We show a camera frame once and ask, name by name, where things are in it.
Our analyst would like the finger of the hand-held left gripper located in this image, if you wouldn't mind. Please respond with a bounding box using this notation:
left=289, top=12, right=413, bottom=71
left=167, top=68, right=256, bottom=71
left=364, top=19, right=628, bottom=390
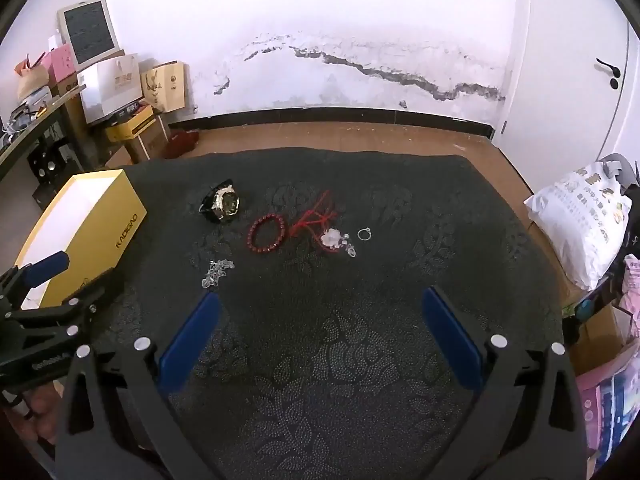
left=5, top=284, right=110, bottom=357
left=0, top=251, right=71, bottom=311

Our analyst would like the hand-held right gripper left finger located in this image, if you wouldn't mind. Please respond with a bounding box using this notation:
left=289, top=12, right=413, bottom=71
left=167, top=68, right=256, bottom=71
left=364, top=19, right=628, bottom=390
left=54, top=291, right=224, bottom=480

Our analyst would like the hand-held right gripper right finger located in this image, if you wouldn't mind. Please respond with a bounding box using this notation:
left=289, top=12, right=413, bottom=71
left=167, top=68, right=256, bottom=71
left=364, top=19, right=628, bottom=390
left=421, top=286, right=589, bottom=480

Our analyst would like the yellow box with white inside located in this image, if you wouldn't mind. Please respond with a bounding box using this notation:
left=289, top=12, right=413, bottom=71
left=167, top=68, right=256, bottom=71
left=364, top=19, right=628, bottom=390
left=14, top=168, right=148, bottom=310

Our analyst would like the red bead bracelet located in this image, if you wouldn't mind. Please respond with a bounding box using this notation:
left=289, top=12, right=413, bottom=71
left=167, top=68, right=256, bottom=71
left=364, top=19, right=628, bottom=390
left=247, top=213, right=288, bottom=254

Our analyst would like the red cord crystal pendant necklace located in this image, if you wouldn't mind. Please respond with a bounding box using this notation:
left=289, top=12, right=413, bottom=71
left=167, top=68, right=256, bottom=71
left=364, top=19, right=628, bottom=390
left=291, top=190, right=359, bottom=260

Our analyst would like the black speaker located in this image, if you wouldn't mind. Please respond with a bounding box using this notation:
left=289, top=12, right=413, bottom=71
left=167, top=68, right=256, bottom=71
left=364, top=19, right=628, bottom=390
left=27, top=140, right=83, bottom=181

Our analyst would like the black desk with light top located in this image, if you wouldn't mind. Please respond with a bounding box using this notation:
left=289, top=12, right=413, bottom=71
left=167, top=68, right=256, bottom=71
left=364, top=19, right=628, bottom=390
left=0, top=82, right=96, bottom=181

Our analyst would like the teal bottle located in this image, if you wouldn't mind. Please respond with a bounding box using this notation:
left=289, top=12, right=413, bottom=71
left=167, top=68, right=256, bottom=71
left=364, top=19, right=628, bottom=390
left=575, top=295, right=603, bottom=321

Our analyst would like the black and gold wristwatch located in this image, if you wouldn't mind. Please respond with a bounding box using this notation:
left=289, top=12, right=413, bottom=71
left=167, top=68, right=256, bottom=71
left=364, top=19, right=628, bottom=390
left=199, top=178, right=242, bottom=224

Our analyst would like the plain cardboard box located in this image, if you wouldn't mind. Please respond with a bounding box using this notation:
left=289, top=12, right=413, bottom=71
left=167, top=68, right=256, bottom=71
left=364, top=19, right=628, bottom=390
left=562, top=305, right=633, bottom=376

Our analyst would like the yellow flat box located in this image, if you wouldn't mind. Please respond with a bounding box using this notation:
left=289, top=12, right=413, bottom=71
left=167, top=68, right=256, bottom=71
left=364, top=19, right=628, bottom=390
left=104, top=106, right=161, bottom=143

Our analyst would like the white and brown cardboard box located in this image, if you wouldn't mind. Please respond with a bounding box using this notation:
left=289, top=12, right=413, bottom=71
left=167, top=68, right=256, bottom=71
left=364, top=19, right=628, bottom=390
left=125, top=115, right=173, bottom=161

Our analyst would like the purple printed box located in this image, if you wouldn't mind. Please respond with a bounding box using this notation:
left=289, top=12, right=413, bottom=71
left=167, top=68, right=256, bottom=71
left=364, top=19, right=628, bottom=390
left=575, top=345, right=640, bottom=466

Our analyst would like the white device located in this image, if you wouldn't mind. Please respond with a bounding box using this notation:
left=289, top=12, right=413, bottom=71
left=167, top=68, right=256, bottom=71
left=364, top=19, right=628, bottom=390
left=20, top=87, right=53, bottom=111

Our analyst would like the white printed sack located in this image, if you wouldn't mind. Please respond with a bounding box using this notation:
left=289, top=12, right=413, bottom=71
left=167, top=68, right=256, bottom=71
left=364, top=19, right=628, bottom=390
left=524, top=160, right=633, bottom=291

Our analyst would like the red bag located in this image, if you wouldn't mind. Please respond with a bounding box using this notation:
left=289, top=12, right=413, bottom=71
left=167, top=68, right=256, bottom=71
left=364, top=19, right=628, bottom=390
left=166, top=130, right=202, bottom=159

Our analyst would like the tan woven bag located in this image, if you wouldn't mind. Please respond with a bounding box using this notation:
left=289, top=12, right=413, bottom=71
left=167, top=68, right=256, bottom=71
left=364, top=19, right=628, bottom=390
left=16, top=52, right=51, bottom=101

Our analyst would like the pink printed package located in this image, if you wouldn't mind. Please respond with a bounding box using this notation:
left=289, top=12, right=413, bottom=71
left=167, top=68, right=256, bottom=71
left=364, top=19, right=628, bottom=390
left=620, top=255, right=640, bottom=341

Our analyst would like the white printed carton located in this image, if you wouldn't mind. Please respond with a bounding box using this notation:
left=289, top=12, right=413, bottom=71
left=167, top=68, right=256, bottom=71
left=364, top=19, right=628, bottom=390
left=76, top=53, right=142, bottom=126

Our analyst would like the pink box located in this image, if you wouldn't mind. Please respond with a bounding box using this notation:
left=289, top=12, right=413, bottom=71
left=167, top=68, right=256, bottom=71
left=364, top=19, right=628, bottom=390
left=41, top=43, right=76, bottom=83

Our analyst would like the brown printed carton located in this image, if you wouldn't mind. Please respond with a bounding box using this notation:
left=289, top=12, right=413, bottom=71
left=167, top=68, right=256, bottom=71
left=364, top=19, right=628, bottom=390
left=140, top=60, right=187, bottom=113

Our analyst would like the beige framed monitor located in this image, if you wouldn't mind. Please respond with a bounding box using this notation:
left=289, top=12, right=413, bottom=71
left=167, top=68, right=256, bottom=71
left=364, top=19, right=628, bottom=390
left=56, top=0, right=122, bottom=67

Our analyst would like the white door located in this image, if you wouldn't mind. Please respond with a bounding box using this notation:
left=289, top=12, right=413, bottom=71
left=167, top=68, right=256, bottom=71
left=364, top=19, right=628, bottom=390
left=500, top=0, right=640, bottom=196

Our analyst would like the black door handle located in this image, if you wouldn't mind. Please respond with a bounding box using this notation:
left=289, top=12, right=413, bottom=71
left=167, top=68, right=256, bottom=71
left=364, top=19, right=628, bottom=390
left=596, top=58, right=622, bottom=90

